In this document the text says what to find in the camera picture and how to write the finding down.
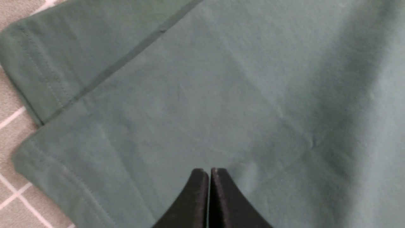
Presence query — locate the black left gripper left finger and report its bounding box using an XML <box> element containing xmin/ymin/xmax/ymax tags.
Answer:
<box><xmin>153</xmin><ymin>168</ymin><xmax>209</xmax><ymax>228</ymax></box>

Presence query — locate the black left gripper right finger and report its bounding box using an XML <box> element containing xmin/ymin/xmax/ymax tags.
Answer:
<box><xmin>209</xmin><ymin>168</ymin><xmax>272</xmax><ymax>228</ymax></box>

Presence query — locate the green long-sleeve top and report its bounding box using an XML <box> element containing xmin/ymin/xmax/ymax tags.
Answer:
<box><xmin>1</xmin><ymin>0</ymin><xmax>404</xmax><ymax>228</ymax></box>

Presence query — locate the grey checked tablecloth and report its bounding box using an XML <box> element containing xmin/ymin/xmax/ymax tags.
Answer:
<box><xmin>0</xmin><ymin>0</ymin><xmax>76</xmax><ymax>228</ymax></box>

